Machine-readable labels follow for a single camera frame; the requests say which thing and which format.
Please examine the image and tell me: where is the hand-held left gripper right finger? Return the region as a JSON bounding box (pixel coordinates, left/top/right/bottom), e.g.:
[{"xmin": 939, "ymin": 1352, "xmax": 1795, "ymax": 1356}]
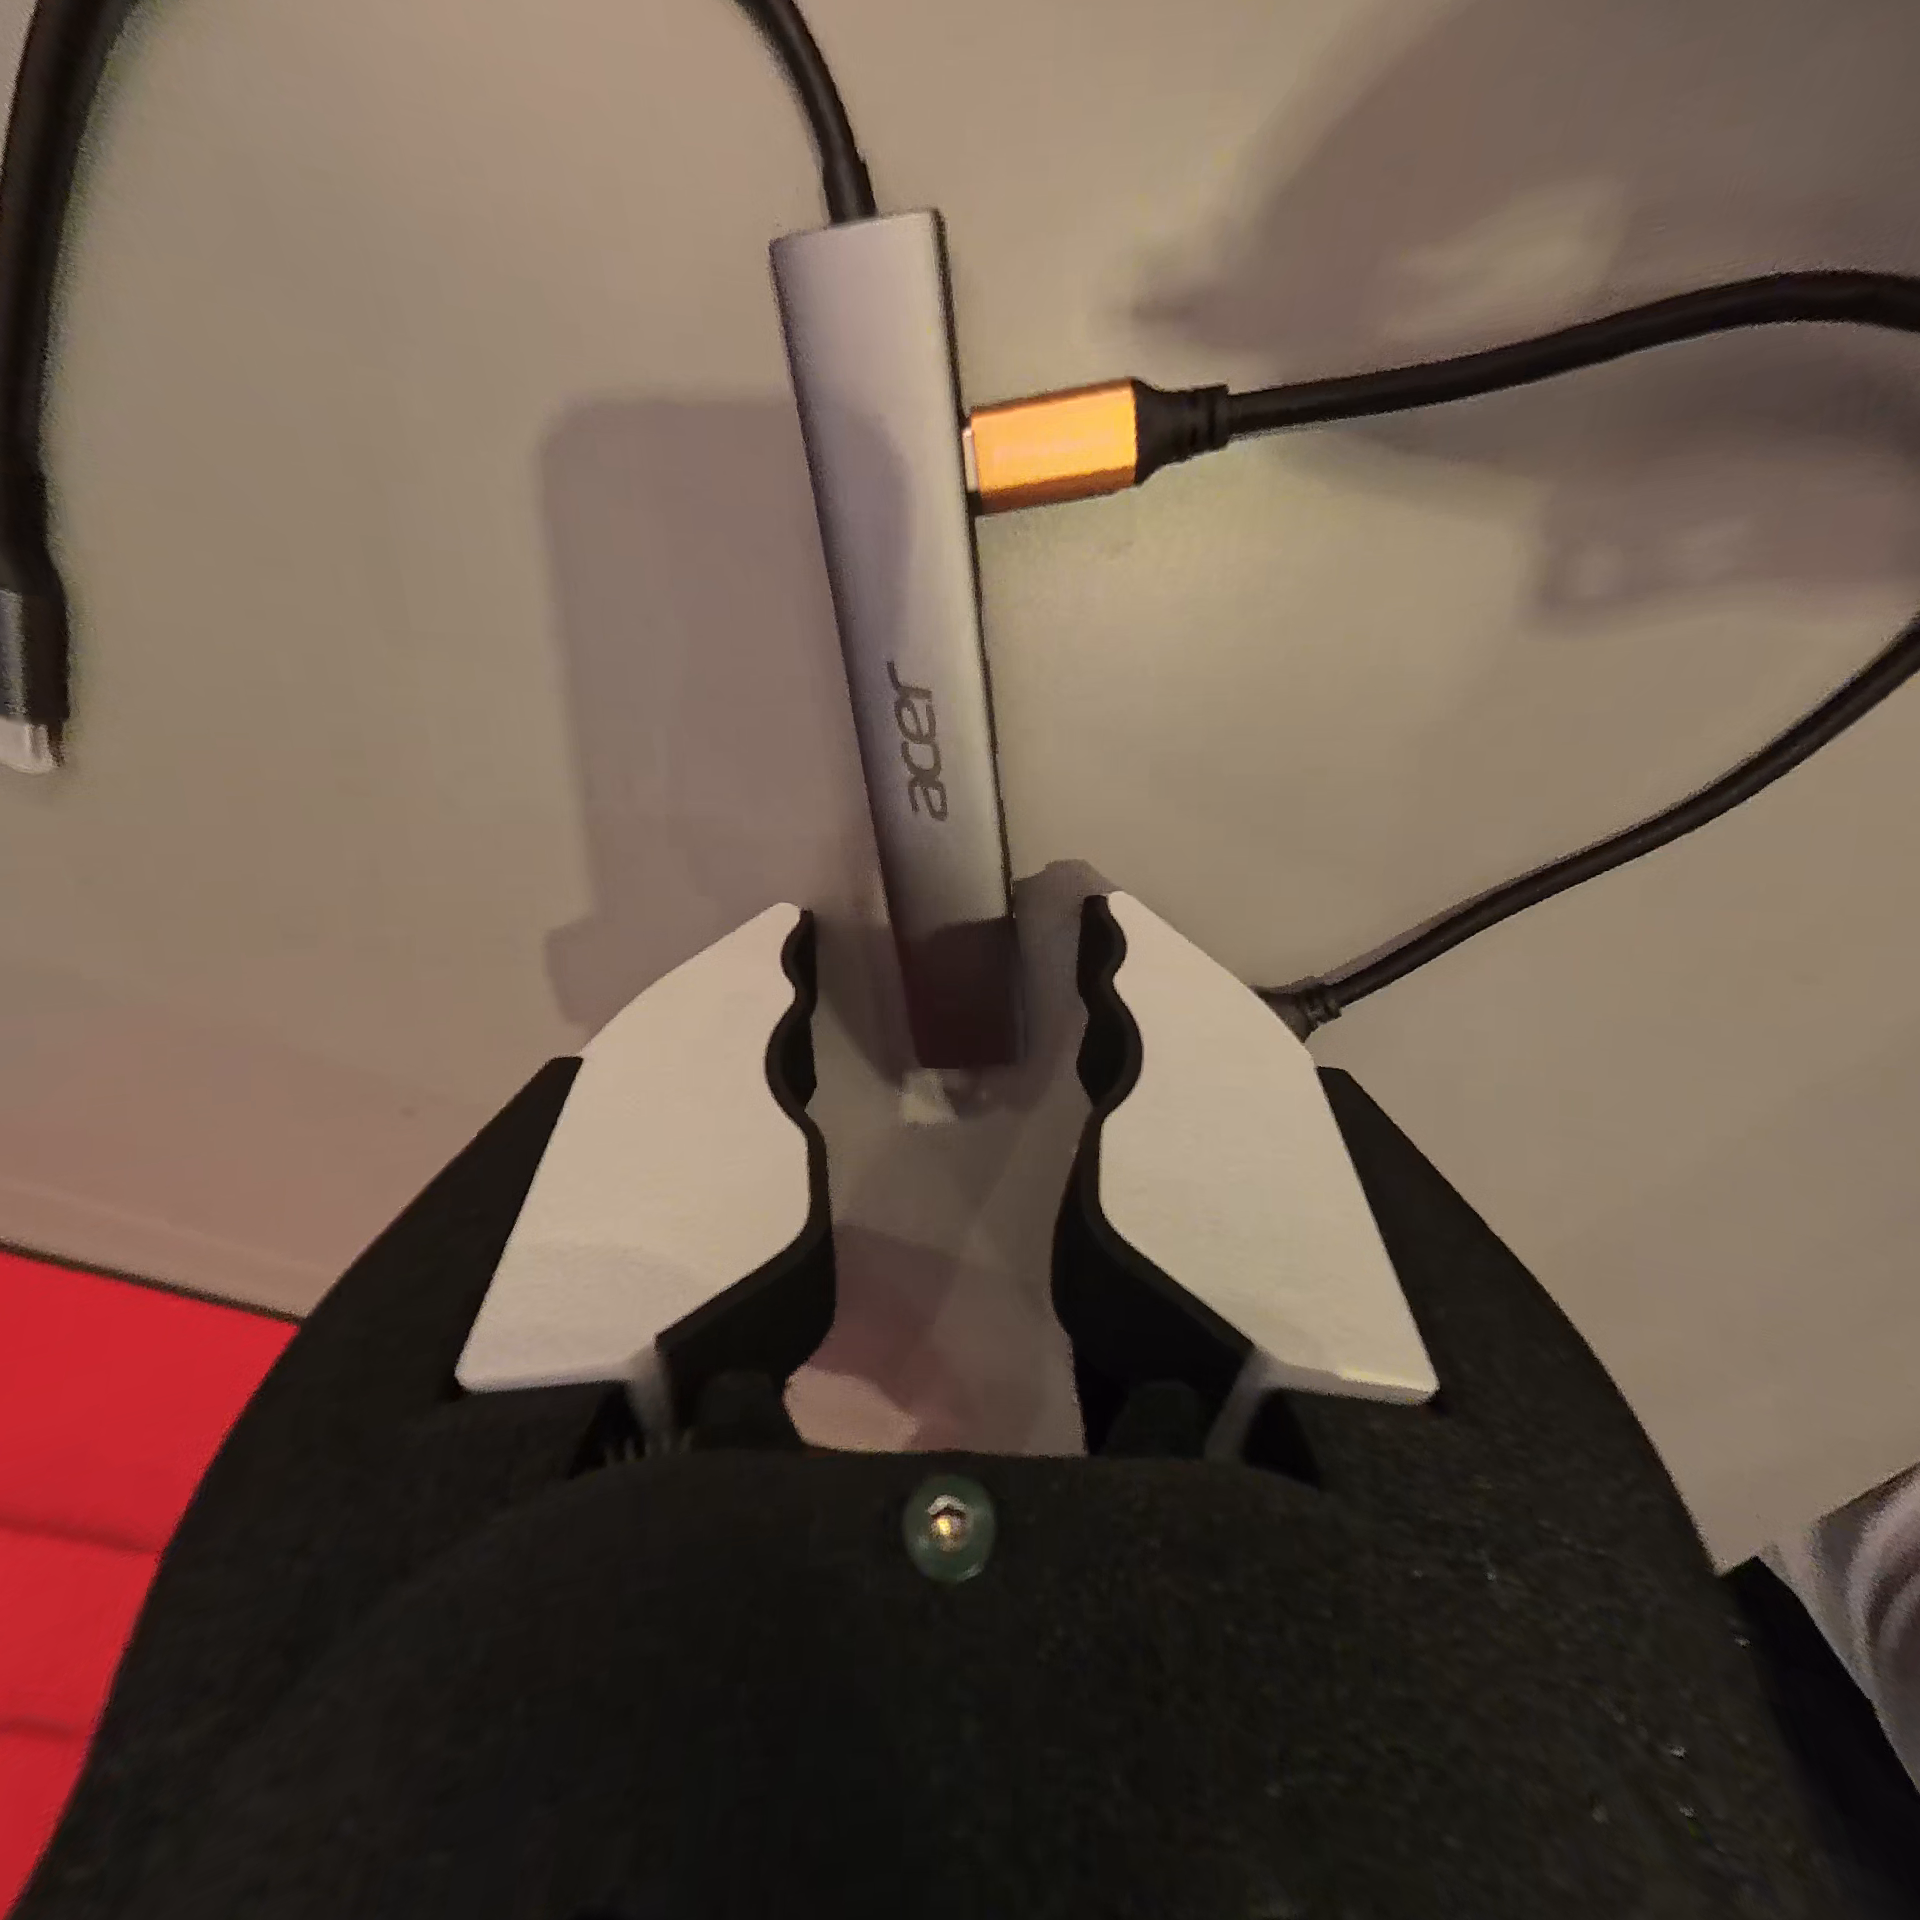
[{"xmin": 1049, "ymin": 890, "xmax": 1443, "ymax": 1461}]

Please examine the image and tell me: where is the grey usb hub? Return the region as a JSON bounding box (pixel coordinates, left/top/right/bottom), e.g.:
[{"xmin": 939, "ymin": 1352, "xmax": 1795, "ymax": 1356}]
[{"xmin": 768, "ymin": 211, "xmax": 1040, "ymax": 1079}]

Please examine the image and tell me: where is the red bin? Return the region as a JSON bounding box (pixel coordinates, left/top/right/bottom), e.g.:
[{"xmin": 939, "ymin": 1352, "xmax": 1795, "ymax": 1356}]
[{"xmin": 0, "ymin": 1236, "xmax": 308, "ymax": 1787}]

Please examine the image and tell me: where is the black hub cable grey plug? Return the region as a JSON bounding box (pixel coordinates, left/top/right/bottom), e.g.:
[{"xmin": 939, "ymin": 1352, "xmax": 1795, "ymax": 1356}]
[{"xmin": 0, "ymin": 0, "xmax": 880, "ymax": 779}]

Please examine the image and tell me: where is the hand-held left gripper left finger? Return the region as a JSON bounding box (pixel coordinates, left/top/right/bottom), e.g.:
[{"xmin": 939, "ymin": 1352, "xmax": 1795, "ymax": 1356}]
[{"xmin": 451, "ymin": 901, "xmax": 842, "ymax": 1450}]

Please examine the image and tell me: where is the black usb-c cable orange plug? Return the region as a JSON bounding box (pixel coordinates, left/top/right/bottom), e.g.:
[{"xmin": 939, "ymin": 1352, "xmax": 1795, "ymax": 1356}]
[{"xmin": 964, "ymin": 270, "xmax": 1920, "ymax": 1039}]

